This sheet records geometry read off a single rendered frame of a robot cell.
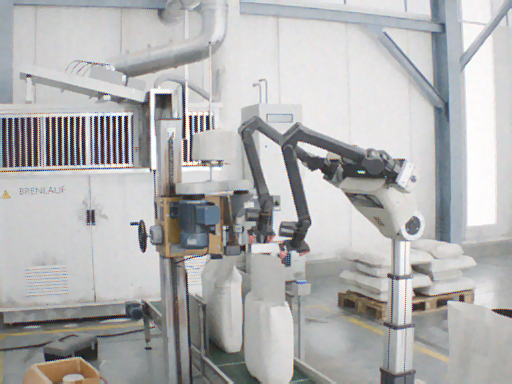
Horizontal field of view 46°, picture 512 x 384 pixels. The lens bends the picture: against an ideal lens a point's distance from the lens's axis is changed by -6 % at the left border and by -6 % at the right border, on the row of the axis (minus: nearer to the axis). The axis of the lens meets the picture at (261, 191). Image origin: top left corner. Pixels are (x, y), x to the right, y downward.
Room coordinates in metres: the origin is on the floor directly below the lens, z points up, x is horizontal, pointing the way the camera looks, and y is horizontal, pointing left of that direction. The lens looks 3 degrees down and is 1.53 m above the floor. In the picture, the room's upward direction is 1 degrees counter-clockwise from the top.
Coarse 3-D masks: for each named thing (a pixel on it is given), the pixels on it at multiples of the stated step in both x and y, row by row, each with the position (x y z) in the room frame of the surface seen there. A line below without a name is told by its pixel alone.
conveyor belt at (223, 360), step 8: (152, 304) 4.96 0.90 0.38; (160, 304) 4.95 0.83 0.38; (160, 312) 4.70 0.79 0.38; (208, 344) 3.84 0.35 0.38; (216, 352) 3.67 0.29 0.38; (224, 352) 3.66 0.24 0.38; (232, 352) 3.66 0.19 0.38; (240, 352) 3.66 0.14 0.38; (216, 360) 3.51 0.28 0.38; (224, 360) 3.51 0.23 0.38; (232, 360) 3.51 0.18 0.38; (240, 360) 3.51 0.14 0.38; (224, 368) 3.36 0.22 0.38; (232, 368) 3.36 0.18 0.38; (240, 368) 3.36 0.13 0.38; (232, 376) 3.23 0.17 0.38; (240, 376) 3.23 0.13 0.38; (248, 376) 3.23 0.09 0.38; (296, 376) 3.21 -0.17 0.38; (304, 376) 3.21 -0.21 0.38
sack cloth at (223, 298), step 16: (208, 256) 4.01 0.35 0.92; (224, 256) 3.77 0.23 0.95; (208, 272) 3.90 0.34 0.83; (224, 272) 3.69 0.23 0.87; (208, 288) 3.77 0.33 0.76; (224, 288) 3.68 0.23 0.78; (240, 288) 3.73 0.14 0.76; (208, 304) 3.75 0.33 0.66; (224, 304) 3.68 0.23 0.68; (240, 304) 3.75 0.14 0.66; (208, 320) 3.76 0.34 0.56; (224, 320) 3.68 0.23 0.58; (240, 320) 3.75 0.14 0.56; (208, 336) 3.90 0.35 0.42; (224, 336) 3.67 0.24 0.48; (240, 336) 3.73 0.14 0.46
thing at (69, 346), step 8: (72, 336) 4.60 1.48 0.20; (80, 336) 4.60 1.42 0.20; (88, 336) 4.62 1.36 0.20; (48, 344) 4.38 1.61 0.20; (56, 344) 4.37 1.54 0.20; (64, 344) 4.38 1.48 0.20; (72, 344) 4.41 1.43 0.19; (80, 344) 4.48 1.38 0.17; (88, 344) 4.55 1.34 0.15; (96, 344) 4.65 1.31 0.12; (48, 352) 4.34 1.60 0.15; (56, 352) 4.31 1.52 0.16; (64, 352) 4.30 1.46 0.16; (72, 352) 4.36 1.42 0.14; (80, 352) 4.46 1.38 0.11; (88, 352) 4.55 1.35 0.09; (96, 352) 4.65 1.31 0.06; (48, 360) 4.35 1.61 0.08; (56, 360) 4.32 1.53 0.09; (88, 360) 4.55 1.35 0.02
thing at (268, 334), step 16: (256, 256) 3.38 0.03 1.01; (272, 256) 3.28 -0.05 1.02; (256, 272) 3.17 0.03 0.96; (272, 272) 3.07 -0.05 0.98; (256, 288) 3.18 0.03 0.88; (272, 288) 3.07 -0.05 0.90; (256, 304) 3.16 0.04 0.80; (272, 304) 3.05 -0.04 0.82; (256, 320) 3.12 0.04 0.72; (272, 320) 3.02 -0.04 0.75; (288, 320) 3.05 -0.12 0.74; (256, 336) 3.12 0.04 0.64; (272, 336) 3.02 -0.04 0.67; (288, 336) 3.04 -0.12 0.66; (256, 352) 3.12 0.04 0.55; (272, 352) 3.02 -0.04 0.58; (288, 352) 3.04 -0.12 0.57; (256, 368) 3.13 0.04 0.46; (272, 368) 3.02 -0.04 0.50; (288, 368) 3.04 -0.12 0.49
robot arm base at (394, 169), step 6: (390, 162) 2.69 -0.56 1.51; (396, 162) 2.70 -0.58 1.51; (402, 162) 2.71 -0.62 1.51; (384, 168) 2.69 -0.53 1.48; (390, 168) 2.69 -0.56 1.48; (396, 168) 2.69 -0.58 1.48; (402, 168) 2.70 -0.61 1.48; (384, 174) 2.73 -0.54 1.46; (390, 174) 2.70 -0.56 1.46; (396, 174) 2.70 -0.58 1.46; (390, 180) 2.72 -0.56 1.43; (396, 180) 2.68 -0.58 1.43
